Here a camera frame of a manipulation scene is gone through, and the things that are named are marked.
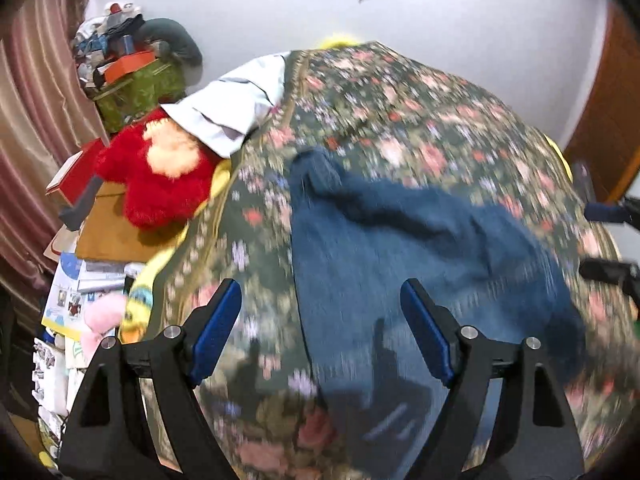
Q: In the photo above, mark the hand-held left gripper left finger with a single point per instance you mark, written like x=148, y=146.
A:
x=220, y=325

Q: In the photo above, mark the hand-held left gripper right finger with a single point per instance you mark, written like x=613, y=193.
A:
x=425, y=330

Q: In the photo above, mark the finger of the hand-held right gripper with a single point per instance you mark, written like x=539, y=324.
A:
x=607, y=272
x=602, y=212

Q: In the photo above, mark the blue denim jeans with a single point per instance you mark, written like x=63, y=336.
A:
x=400, y=260

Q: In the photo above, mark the yellow striped plush toy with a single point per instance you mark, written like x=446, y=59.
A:
x=142, y=300

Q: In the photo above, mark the brown wooden door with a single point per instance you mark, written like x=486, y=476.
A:
x=607, y=125

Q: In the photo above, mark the pink plush toy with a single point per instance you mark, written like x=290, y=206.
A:
x=102, y=322

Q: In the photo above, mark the brown cardboard box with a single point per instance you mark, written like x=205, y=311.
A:
x=110, y=230

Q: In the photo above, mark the pile of printed boxes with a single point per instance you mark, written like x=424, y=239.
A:
x=65, y=310

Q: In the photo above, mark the red plush toy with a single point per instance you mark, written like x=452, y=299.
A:
x=155, y=180

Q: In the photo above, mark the red flat box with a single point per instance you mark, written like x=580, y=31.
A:
x=75, y=175

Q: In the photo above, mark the white cloth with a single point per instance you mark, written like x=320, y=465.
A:
x=230, y=105

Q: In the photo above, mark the dark floral blanket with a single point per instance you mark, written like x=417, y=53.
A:
x=400, y=105

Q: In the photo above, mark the green patterned box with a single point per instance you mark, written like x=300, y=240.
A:
x=140, y=95

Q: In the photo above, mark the orange box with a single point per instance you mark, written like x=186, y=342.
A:
x=130, y=65

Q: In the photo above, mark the striped pink curtain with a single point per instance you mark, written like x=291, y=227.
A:
x=35, y=110

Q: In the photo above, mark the grey stuffed cushion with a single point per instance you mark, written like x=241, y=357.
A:
x=172, y=37

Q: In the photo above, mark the pile of household clutter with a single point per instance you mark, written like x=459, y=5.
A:
x=107, y=35

